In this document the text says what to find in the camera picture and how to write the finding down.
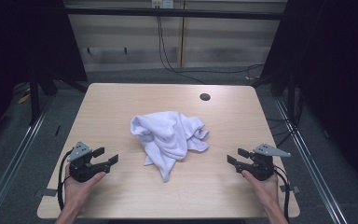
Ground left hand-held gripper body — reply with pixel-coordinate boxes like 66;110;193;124
66;141;112;184

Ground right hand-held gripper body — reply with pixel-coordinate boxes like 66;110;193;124
235;143;292;182

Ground white towel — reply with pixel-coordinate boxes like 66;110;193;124
130;110;210;184

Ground person's left hand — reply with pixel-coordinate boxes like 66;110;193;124
62;164;107;216

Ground person's right hand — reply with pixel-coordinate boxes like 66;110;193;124
241;169;282;216

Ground grey tape strip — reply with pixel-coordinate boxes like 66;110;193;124
279;184;301;194
33;188;59;198

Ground black metal stand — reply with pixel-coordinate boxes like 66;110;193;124
286;70;296;123
28;72;42;127

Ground yellow floor object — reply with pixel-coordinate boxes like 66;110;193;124
17;92;32;105

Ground black curtain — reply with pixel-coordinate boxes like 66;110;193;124
251;0;358;197
0;0;89;153

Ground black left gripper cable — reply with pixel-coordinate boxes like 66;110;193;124
57;148;76;211

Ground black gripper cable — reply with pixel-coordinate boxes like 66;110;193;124
272;165;292;224
57;148;76;211

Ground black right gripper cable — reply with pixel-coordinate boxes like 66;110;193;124
272;165;292;224

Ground black floor cables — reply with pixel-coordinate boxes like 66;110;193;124
266;117;296;147

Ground metal floor rail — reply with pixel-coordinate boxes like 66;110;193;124
273;96;350;224
0;95;56;224

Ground black wall cable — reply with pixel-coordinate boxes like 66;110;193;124
156;14;266;86

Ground black horizontal frame bar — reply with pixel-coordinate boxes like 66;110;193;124
64;7;289;21

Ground white wall socket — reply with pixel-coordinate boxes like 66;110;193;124
150;0;175;9

